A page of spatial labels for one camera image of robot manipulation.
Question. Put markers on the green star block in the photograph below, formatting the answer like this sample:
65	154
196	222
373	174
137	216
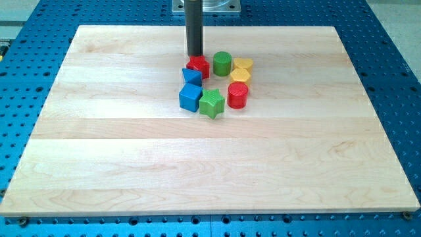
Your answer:
211	103

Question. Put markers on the blue cube block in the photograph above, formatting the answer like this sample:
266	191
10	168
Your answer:
189	97

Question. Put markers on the red cylinder block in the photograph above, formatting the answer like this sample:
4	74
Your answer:
237	95

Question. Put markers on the blue triangle block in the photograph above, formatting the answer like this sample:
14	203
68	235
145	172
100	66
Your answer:
192	76

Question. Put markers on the yellow hexagon block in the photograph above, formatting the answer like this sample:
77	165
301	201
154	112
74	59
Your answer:
240	75

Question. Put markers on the red star block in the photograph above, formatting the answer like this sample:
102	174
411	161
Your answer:
199	63

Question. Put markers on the green cylinder block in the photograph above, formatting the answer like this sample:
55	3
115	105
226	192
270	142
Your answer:
222	62

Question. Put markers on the yellow heart block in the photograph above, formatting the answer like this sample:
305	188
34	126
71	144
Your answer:
243	63

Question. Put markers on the light wooden board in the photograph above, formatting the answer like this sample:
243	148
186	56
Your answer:
112	139

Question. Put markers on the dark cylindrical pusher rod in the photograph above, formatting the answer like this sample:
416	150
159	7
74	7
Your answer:
194	27

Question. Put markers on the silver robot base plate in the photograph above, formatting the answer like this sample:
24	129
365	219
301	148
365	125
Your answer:
209	6

